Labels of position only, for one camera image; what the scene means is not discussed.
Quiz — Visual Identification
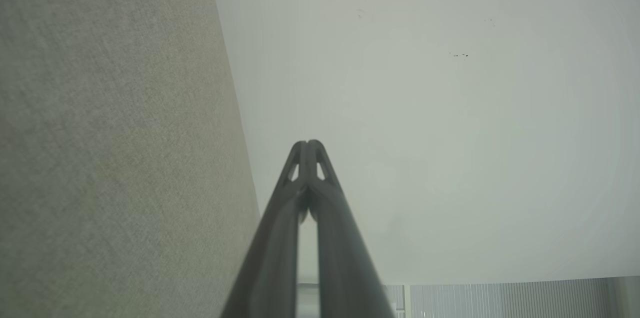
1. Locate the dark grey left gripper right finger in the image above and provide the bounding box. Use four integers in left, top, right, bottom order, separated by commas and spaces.
306, 139, 397, 318

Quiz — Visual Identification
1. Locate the ribbed grey wall panel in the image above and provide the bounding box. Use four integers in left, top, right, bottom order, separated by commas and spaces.
384, 278, 617, 318

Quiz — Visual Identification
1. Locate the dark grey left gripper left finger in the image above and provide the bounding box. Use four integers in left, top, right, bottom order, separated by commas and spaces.
220, 140, 308, 318

